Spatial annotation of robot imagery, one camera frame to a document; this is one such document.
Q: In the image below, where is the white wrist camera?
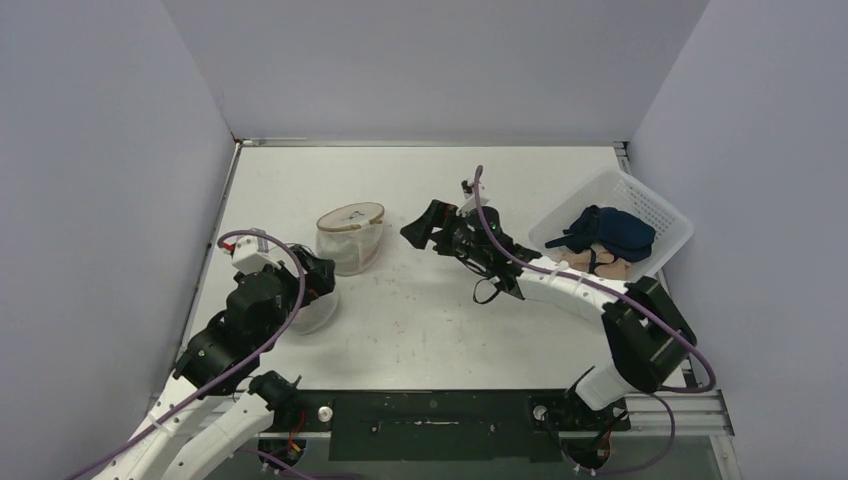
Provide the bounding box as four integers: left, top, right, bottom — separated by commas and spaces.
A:
231, 235, 268, 275
459, 179, 489, 216

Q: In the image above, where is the beige bra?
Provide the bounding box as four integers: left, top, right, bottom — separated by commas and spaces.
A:
560, 246, 631, 280

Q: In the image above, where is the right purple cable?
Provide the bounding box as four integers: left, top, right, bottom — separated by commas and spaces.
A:
471, 165, 717, 395

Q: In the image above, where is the purple cable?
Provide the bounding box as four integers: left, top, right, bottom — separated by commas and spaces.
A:
66, 229, 307, 480
471, 165, 717, 395

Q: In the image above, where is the white plastic basket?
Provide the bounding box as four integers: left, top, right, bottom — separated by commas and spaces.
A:
528, 168, 694, 280

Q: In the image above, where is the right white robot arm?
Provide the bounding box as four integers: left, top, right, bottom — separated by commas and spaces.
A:
400, 200, 697, 429

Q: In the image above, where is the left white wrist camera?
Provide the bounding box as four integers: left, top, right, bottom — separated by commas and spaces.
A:
231, 235, 268, 275

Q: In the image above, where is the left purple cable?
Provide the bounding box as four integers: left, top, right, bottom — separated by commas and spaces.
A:
66, 229, 307, 480

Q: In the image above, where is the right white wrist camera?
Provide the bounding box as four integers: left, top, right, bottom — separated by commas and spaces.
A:
459, 179, 489, 216

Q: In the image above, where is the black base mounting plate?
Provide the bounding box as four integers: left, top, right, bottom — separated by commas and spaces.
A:
259, 389, 631, 463

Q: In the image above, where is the blue-trim mesh laundry bag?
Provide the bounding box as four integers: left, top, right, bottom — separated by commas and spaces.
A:
286, 292, 339, 335

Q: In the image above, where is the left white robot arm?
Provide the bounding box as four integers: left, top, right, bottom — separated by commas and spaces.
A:
97, 237, 338, 479

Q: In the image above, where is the navy blue bra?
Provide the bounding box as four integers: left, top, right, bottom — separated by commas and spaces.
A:
544, 205, 656, 263

